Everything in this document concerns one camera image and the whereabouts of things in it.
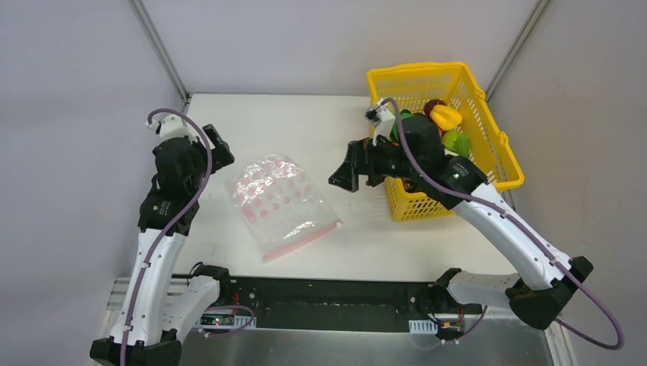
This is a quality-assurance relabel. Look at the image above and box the green toy bok choy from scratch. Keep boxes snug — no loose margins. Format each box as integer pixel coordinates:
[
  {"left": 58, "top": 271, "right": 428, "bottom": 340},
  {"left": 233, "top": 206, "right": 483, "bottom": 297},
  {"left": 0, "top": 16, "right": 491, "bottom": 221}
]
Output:
[{"left": 389, "top": 109, "right": 414, "bottom": 144}]

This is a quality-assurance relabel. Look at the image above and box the dark purple toy onion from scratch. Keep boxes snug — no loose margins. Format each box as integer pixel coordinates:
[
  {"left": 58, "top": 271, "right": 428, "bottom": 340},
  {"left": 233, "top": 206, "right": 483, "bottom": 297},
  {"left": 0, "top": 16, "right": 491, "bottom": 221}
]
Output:
[{"left": 423, "top": 99, "right": 447, "bottom": 115}]

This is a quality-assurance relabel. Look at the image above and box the clear pink-dotted zip bag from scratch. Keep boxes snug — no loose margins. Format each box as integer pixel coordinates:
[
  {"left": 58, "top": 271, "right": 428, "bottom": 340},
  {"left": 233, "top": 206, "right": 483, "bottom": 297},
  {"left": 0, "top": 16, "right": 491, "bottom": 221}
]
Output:
[{"left": 224, "top": 154, "right": 343, "bottom": 262}]

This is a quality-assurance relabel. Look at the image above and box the yellow toy bell pepper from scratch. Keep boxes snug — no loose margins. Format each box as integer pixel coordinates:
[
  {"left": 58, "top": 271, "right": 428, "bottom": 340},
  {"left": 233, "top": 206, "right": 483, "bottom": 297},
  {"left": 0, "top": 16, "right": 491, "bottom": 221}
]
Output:
[{"left": 430, "top": 104, "right": 463, "bottom": 131}]

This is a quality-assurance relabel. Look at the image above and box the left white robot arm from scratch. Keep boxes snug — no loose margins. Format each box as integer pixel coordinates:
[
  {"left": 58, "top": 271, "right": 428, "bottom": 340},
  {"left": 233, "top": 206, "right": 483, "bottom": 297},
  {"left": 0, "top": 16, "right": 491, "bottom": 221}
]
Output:
[{"left": 89, "top": 124, "right": 234, "bottom": 365}]

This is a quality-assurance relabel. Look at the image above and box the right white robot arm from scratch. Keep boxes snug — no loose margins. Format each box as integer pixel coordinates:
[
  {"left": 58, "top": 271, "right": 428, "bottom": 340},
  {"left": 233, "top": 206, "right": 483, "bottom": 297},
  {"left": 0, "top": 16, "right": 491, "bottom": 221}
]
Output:
[{"left": 328, "top": 114, "right": 593, "bottom": 330}]

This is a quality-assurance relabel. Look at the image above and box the green toy lime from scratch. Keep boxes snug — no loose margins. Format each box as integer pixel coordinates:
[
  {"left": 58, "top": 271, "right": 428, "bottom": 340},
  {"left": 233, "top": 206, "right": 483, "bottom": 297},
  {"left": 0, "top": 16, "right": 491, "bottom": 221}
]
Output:
[{"left": 441, "top": 130, "right": 472, "bottom": 158}]

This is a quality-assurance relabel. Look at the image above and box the yellow plastic basket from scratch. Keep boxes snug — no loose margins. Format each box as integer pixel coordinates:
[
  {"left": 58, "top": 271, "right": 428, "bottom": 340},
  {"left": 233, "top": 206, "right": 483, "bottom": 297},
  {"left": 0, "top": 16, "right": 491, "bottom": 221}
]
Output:
[{"left": 367, "top": 62, "right": 525, "bottom": 192}]

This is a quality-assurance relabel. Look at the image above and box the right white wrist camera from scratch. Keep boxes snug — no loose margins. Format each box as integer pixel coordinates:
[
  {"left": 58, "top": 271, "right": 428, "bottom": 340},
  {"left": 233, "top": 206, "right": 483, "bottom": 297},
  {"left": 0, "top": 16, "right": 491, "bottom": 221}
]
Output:
[{"left": 365, "top": 98, "right": 397, "bottom": 146}]

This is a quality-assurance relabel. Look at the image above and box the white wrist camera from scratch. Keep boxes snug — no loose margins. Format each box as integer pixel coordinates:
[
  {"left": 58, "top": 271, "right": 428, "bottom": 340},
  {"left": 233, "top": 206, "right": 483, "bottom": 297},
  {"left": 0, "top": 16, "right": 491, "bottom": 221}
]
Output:
[
  {"left": 365, "top": 98, "right": 397, "bottom": 146},
  {"left": 146, "top": 114, "right": 198, "bottom": 143}
]

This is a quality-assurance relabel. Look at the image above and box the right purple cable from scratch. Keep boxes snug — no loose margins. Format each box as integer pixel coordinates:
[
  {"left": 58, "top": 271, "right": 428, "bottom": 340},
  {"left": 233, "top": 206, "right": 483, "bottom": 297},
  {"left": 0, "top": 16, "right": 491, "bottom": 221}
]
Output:
[{"left": 380, "top": 97, "right": 625, "bottom": 351}]

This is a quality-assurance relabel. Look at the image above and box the purple cable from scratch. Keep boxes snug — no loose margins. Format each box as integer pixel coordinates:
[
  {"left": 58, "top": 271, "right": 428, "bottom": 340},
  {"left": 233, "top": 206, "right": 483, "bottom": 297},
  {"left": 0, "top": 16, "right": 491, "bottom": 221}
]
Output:
[
  {"left": 119, "top": 108, "right": 214, "bottom": 366},
  {"left": 380, "top": 97, "right": 625, "bottom": 351}
]

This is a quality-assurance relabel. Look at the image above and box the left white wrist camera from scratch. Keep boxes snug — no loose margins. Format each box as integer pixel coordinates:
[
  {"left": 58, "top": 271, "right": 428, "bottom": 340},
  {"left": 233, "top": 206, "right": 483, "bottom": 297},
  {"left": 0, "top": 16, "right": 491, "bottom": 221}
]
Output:
[{"left": 146, "top": 114, "right": 198, "bottom": 143}]

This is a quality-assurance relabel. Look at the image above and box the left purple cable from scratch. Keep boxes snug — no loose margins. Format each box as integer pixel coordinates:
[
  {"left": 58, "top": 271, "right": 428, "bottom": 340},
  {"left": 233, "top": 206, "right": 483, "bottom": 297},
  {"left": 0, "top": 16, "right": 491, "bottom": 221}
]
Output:
[{"left": 119, "top": 108, "right": 214, "bottom": 366}]

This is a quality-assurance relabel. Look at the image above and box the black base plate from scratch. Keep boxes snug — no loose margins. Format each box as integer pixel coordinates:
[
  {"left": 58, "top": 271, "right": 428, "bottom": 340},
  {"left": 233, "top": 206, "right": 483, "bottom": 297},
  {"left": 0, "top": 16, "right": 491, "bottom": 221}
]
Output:
[{"left": 200, "top": 277, "right": 482, "bottom": 334}]

